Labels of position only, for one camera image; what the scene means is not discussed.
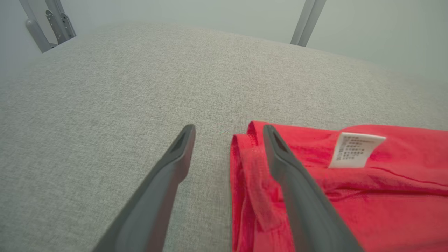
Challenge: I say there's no grey partition post with casters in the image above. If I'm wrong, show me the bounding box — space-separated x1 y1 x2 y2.
19 0 77 54

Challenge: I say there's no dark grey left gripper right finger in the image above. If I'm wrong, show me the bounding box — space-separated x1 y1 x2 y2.
262 124 364 252

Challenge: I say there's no red and white t-shirt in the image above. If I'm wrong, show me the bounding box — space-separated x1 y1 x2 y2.
229 121 448 252

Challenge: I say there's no grey fabric sofa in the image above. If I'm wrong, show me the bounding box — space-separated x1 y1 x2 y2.
0 23 448 252

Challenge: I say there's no grey metal partition post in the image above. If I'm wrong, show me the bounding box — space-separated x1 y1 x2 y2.
290 0 327 48

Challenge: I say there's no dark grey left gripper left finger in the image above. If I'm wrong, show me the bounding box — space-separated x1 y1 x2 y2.
92 124 196 252

